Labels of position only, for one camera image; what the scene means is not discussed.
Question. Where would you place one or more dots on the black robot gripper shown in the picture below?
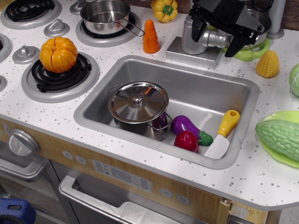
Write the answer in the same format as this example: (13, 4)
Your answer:
(221, 14)

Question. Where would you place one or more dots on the silver faucet lever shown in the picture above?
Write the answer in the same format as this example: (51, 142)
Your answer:
(219, 39)

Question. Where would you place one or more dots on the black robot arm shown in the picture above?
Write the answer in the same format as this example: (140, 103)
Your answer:
(230, 16)

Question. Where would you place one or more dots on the silver toy faucet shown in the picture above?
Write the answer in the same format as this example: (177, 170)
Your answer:
(184, 50)

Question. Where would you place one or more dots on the light green trivet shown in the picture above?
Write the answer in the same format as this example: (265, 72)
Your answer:
(253, 52)

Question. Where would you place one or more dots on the steel pan behind faucet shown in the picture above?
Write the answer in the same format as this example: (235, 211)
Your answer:
(261, 19)

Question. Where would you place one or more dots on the yellow toy corn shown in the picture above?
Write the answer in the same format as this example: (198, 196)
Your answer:
(268, 65)

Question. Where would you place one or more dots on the yellow toy bell pepper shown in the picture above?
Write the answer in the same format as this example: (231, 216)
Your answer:
(164, 10)

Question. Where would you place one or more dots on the orange toy carrot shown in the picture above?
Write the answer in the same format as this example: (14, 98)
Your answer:
(150, 38)

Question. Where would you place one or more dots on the grey support pole right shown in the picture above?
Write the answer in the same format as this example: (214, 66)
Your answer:
(276, 15)

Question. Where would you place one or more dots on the back right stove burner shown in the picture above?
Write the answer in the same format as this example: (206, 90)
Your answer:
(110, 40)

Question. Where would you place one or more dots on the purple toy eggplant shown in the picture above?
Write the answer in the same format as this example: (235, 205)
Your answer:
(182, 123)

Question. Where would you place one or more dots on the steel pot with lid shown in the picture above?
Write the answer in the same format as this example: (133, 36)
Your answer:
(140, 107)

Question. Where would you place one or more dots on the red toy tomato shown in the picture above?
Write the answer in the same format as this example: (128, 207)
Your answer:
(186, 140)

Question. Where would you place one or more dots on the small steel saucepan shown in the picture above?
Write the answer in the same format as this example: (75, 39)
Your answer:
(108, 16)

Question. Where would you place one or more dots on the green toy bitter gourd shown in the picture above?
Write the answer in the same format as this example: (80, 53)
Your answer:
(281, 136)

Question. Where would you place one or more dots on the light green plate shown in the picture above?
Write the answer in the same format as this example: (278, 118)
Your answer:
(292, 116)

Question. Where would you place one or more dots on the silver stove knob back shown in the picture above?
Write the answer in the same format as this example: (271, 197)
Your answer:
(77, 6)

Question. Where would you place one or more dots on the silver stove knob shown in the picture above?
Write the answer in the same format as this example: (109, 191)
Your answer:
(77, 6)
(56, 28)
(26, 54)

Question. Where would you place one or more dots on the orange toy pumpkin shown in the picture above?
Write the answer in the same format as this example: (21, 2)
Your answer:
(58, 54)

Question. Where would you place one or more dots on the silver stove knob middle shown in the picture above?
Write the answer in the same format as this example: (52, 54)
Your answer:
(56, 28)

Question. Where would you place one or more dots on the front black stove burner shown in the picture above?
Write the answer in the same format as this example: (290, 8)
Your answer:
(45, 86)

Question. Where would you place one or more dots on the silver stove knob front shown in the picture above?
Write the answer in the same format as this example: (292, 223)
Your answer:
(26, 54)

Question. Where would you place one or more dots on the back left stove burner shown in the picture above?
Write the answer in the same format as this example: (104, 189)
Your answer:
(26, 14)

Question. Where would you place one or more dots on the silver oven dial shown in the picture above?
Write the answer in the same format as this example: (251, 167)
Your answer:
(22, 144)

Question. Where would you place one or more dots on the yellow handled toy knife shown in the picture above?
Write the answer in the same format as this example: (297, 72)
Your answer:
(220, 144)

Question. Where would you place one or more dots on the silver dishwasher door handle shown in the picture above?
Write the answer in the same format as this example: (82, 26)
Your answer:
(98, 202)

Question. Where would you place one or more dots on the silver oven door handle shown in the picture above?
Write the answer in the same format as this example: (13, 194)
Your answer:
(31, 173)

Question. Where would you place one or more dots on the blue clamp with cable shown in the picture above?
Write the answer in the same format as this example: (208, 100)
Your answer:
(16, 211)

